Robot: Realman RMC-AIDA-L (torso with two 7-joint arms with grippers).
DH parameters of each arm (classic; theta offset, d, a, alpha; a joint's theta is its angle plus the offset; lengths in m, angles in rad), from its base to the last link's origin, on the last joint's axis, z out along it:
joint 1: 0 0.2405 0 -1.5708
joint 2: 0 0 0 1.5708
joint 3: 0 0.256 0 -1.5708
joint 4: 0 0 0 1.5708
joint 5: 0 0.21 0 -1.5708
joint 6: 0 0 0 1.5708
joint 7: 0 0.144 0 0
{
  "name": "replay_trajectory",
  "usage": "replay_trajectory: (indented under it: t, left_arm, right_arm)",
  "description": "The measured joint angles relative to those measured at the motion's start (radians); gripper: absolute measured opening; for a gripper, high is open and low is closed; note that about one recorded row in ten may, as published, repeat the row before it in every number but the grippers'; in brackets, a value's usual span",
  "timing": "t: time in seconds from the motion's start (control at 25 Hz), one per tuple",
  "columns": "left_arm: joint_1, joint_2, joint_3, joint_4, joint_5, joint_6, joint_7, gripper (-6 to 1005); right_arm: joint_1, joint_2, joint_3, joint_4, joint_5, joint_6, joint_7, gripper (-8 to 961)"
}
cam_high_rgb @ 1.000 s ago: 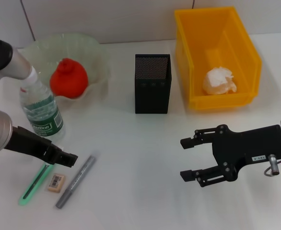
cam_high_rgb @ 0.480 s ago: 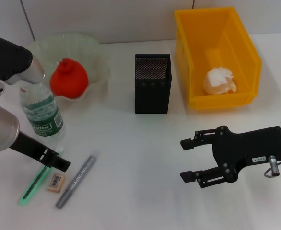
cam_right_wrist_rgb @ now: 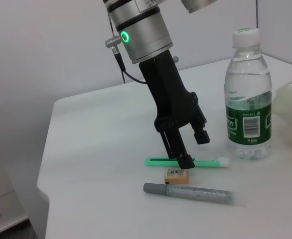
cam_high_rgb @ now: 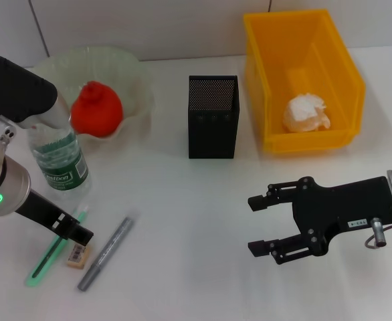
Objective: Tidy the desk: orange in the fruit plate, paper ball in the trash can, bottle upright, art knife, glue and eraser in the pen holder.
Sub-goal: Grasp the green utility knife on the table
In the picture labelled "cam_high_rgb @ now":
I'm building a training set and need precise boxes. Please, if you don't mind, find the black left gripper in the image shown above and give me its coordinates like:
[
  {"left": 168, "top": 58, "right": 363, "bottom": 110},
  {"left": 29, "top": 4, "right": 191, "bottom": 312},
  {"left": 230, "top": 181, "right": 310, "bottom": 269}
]
[{"left": 14, "top": 188, "right": 95, "bottom": 245}]

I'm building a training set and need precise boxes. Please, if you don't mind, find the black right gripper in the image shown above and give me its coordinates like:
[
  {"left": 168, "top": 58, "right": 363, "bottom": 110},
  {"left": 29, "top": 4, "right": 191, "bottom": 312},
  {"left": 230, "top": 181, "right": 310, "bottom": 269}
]
[{"left": 248, "top": 175, "right": 392, "bottom": 265}]

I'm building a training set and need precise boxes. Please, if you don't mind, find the clear bottle with green label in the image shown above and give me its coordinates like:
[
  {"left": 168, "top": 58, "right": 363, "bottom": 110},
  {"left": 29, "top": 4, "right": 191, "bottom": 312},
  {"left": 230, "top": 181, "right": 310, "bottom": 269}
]
[{"left": 27, "top": 116, "right": 92, "bottom": 201}]

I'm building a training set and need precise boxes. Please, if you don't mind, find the white paper ball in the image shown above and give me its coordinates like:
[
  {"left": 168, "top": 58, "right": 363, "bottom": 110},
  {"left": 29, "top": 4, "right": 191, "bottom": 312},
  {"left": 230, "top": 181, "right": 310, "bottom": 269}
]
[{"left": 282, "top": 93, "right": 332, "bottom": 133}]

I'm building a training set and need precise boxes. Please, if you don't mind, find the beige eraser with barcode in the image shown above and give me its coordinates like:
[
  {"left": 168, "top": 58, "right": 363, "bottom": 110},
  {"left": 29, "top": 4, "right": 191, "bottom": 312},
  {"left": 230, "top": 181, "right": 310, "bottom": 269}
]
[{"left": 66, "top": 243, "right": 93, "bottom": 270}]

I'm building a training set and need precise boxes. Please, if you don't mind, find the grey marker pen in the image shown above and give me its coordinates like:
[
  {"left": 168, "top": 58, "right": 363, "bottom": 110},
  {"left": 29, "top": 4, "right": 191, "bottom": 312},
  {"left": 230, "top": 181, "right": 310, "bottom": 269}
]
[{"left": 77, "top": 217, "right": 136, "bottom": 293}]

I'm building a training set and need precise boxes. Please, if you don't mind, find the green utility knife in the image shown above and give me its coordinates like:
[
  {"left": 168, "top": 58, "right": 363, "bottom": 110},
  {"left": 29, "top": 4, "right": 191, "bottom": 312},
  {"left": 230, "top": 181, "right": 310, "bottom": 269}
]
[{"left": 25, "top": 205, "right": 90, "bottom": 289}]

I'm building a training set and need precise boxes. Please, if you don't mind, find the black mesh pen holder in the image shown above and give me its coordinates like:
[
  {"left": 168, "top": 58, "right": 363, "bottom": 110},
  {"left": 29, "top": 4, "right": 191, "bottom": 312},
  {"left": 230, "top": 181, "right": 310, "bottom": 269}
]
[{"left": 187, "top": 74, "right": 241, "bottom": 160}]

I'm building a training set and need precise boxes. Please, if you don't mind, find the pale green glass fruit plate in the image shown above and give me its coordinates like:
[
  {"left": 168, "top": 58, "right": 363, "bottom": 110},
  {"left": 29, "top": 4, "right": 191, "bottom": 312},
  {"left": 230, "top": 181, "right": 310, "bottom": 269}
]
[{"left": 31, "top": 46, "right": 155, "bottom": 148}]

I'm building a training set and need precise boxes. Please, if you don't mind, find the yellow plastic bin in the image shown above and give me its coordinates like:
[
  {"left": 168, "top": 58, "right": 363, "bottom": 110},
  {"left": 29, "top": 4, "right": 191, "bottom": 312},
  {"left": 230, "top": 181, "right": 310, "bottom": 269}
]
[{"left": 242, "top": 9, "right": 367, "bottom": 154}]

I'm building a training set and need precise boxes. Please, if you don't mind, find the right gripper cable with plug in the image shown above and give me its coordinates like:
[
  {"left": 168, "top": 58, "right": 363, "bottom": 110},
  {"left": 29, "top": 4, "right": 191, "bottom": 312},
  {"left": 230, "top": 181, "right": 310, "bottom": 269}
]
[{"left": 365, "top": 217, "right": 392, "bottom": 249}]

